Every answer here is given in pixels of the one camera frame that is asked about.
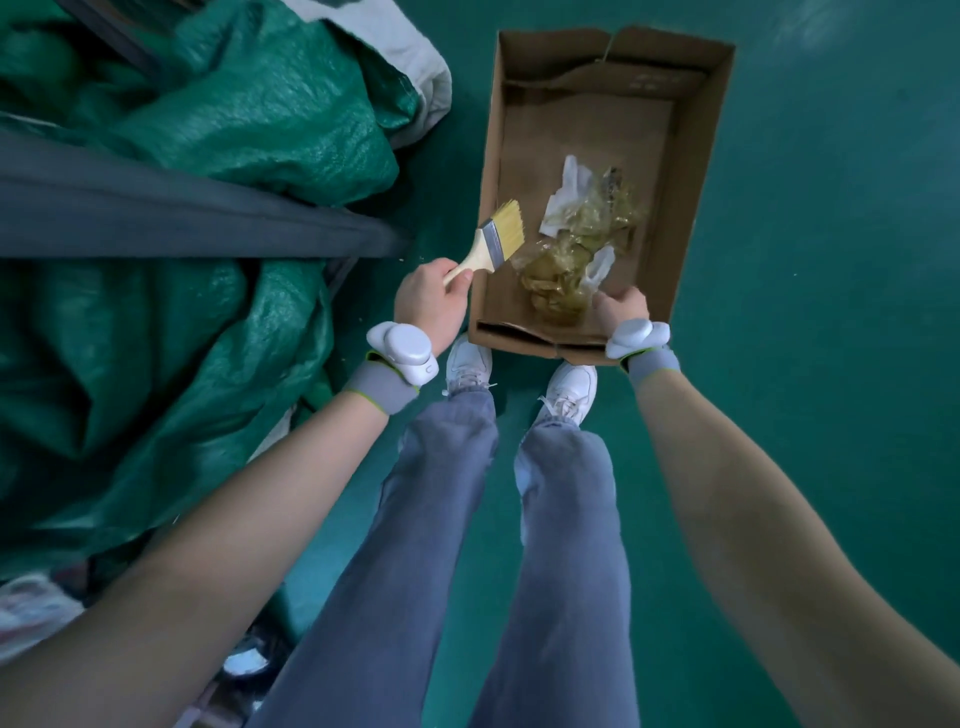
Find person's left hand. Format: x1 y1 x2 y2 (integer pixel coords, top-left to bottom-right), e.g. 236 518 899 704
393 258 475 357

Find person's right hand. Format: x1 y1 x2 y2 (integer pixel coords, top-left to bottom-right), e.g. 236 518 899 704
592 286 651 337

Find wooden paint brush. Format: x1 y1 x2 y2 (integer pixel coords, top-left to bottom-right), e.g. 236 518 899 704
441 199 526 289

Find brown cardboard box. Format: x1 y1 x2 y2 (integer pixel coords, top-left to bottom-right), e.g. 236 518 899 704
468 26 737 367

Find person's right forearm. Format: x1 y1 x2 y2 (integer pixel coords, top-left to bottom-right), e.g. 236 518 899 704
636 367 960 728

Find person's left forearm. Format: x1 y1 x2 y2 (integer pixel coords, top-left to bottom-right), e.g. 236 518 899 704
0 390 391 728

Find white right wrist tracker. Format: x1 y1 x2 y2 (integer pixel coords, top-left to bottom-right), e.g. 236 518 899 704
605 318 672 361

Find white wrist tracker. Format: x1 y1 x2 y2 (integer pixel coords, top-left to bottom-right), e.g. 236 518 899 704
366 321 441 388
605 318 672 361

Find crumpled yellowish plastic wrap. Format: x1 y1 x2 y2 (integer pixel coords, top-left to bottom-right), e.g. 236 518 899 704
513 166 646 325

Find grey right wristband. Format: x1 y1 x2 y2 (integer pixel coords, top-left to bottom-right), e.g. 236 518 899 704
621 345 682 390

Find grey wristband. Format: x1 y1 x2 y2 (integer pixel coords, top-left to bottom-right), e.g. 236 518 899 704
621 345 682 390
343 352 421 417

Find white left wrist tracker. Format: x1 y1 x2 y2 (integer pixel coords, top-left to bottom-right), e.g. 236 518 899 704
366 321 441 388

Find white left sneaker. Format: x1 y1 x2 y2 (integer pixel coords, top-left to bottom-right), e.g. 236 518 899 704
442 333 496 399

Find white sneaker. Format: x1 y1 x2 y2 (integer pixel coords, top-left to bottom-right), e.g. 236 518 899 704
442 333 496 399
534 361 599 429

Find white right sneaker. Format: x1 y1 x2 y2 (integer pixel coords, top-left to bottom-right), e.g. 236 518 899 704
534 361 599 429

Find crumpled white paper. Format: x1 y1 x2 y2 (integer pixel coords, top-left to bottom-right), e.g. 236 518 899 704
538 154 597 240

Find grey left wristband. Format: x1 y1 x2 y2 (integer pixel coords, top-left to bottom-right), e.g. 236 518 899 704
343 352 421 417

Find grey metal shelf beam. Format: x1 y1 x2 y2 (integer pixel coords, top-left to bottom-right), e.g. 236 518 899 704
0 127 410 260

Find person's right leg grey trousers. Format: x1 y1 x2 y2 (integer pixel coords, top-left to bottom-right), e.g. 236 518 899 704
468 420 642 728

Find person's leg grey trousers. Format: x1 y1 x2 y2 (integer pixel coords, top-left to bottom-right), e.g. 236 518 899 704
246 390 500 728
468 420 642 728

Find green woven tarp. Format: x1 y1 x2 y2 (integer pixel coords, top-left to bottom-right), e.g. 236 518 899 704
0 0 423 582

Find person's left leg grey trousers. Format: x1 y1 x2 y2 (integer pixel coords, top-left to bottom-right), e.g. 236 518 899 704
246 390 500 728

